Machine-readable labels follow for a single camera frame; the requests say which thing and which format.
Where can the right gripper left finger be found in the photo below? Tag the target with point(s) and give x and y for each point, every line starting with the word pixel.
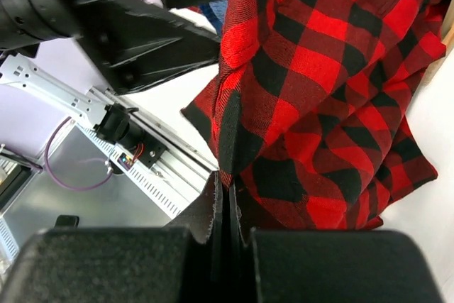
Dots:
pixel 176 263

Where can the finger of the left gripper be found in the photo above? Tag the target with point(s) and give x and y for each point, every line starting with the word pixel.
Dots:
pixel 138 19
pixel 136 62

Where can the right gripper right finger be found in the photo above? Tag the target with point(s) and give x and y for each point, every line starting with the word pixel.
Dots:
pixel 272 264

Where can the red black plaid shirt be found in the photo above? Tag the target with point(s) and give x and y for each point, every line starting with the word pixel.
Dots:
pixel 306 116

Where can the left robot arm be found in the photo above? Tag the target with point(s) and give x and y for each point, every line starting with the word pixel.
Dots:
pixel 25 26

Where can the blue striped shirt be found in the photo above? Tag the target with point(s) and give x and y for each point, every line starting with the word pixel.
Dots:
pixel 214 12

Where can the wooden clothes rack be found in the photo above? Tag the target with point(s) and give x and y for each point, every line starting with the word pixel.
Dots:
pixel 447 40

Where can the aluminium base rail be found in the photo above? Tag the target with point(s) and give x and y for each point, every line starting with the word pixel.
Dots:
pixel 81 177

